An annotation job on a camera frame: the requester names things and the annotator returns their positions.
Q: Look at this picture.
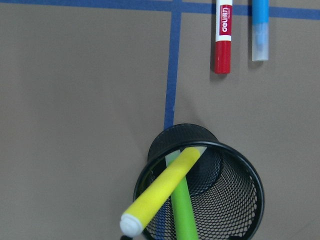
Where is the black mesh pen cup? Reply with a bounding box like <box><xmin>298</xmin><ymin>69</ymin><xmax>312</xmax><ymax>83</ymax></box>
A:
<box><xmin>133</xmin><ymin>123</ymin><xmax>265</xmax><ymax>240</ymax></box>

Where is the blue marker pen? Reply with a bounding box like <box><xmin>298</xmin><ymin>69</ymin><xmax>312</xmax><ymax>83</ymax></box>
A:
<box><xmin>251</xmin><ymin>0</ymin><xmax>269</xmax><ymax>62</ymax></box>

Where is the green marker pen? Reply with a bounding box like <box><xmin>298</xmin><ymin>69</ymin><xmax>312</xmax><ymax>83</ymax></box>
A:
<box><xmin>165</xmin><ymin>146</ymin><xmax>207</xmax><ymax>240</ymax></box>

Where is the brown paper table mat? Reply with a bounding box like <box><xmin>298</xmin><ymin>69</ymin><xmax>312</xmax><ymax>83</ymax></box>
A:
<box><xmin>0</xmin><ymin>0</ymin><xmax>320</xmax><ymax>240</ymax></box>

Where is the yellow highlighter pen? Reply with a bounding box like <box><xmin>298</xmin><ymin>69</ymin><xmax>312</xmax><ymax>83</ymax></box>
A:
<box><xmin>119</xmin><ymin>146</ymin><xmax>207</xmax><ymax>238</ymax></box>

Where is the red marker pen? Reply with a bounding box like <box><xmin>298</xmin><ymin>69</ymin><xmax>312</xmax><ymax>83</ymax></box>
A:
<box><xmin>214</xmin><ymin>0</ymin><xmax>233</xmax><ymax>74</ymax></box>

